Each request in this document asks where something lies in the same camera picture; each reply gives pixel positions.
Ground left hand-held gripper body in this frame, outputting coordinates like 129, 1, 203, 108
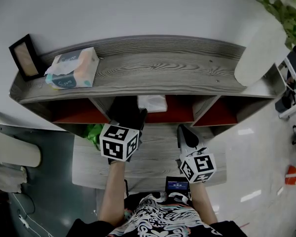
99, 123, 143, 162

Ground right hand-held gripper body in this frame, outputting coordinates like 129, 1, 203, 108
175, 147, 217, 184

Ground white tissues pack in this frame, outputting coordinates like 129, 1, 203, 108
137, 94, 168, 113

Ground grey wooden desk with hutch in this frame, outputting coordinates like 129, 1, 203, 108
9, 35, 287, 138

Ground person's right forearm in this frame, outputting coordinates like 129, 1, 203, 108
189, 181, 218, 226

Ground person's left forearm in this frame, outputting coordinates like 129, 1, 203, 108
98, 160, 127, 226

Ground grey wood-grain tabletop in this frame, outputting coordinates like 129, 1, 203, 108
72, 124, 227, 192

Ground white office desk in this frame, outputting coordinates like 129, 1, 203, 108
276, 50, 296, 119

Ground green cloth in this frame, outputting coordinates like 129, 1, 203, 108
83, 123, 105, 151

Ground black chest device with screen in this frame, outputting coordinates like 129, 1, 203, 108
165, 176, 190, 195

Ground person's black patterned shirt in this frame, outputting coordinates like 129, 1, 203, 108
71, 191, 249, 237

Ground pastel patterned tissue box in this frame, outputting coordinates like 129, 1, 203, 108
43, 46, 100, 90

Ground orange floor object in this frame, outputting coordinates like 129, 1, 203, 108
285, 165, 296, 185

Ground beige cylindrical bin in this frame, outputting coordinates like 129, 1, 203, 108
0, 110, 42, 168

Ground white vase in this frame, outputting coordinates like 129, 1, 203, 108
234, 18, 287, 87

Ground beige fabric bundle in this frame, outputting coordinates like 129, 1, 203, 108
0, 165, 28, 194

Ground white power strip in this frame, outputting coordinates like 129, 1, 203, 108
18, 215, 30, 228

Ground black picture frame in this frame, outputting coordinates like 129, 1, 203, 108
8, 33, 46, 82

